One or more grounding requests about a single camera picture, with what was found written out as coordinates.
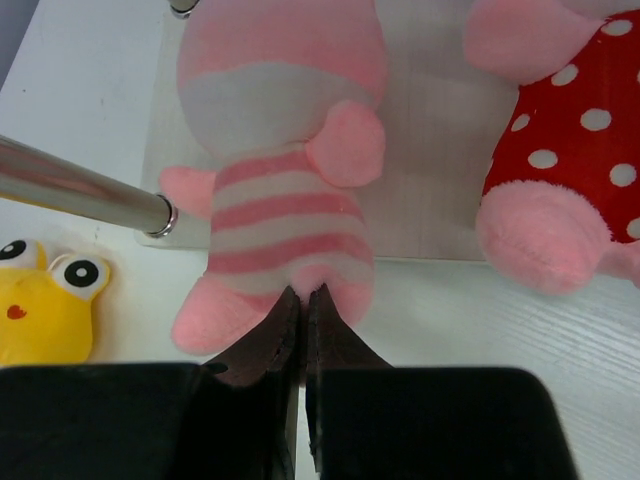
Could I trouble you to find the yellow frog toy pink stripes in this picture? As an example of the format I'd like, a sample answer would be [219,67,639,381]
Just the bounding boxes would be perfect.
[1,239,111,367]

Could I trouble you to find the pink frog toy red polka-dot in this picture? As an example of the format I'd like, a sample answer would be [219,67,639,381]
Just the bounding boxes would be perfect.
[463,0,639,295]

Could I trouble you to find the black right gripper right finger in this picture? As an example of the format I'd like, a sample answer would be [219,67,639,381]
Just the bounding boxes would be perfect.
[306,287,578,479]

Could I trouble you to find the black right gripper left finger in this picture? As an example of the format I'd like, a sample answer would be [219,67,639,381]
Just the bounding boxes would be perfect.
[1,290,300,479]

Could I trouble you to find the white two-tier wooden shelf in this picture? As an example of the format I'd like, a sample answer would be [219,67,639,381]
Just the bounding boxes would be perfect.
[0,0,640,264]

